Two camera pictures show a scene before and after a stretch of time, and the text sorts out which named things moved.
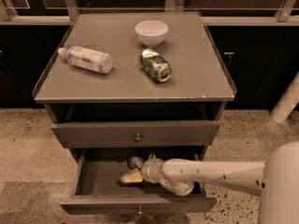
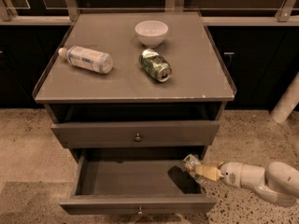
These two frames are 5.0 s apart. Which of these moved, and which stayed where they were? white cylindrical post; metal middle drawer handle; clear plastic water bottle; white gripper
Moved: white gripper
Stayed: clear plastic water bottle; metal middle drawer handle; white cylindrical post
